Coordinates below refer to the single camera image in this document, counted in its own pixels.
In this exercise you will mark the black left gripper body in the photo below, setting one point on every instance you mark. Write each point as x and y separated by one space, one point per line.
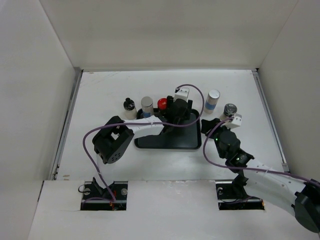
184 117

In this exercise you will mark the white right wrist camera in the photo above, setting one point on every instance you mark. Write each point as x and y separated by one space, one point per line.
235 122

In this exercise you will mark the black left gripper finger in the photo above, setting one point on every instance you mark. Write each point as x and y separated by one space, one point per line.
189 108
169 103

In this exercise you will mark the silver lid blue label shaker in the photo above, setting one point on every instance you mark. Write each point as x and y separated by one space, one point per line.
147 106

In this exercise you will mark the white lid blue label shaker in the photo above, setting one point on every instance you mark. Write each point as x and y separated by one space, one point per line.
211 101

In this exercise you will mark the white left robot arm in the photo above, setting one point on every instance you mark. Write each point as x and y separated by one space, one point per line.
164 130

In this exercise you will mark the grey lid salt grinder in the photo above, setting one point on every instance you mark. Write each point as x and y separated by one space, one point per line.
229 111

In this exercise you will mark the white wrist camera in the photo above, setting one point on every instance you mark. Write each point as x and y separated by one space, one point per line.
235 122
181 93

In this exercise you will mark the black knob grinder bottle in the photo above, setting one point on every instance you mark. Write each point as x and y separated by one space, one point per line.
130 110

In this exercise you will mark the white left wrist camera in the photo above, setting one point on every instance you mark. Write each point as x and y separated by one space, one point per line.
181 93

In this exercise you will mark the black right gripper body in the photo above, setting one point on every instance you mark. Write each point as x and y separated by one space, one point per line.
216 139

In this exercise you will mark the black plastic tray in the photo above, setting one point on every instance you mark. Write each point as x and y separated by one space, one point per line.
185 137

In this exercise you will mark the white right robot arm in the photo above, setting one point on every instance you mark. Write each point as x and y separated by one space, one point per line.
298 196

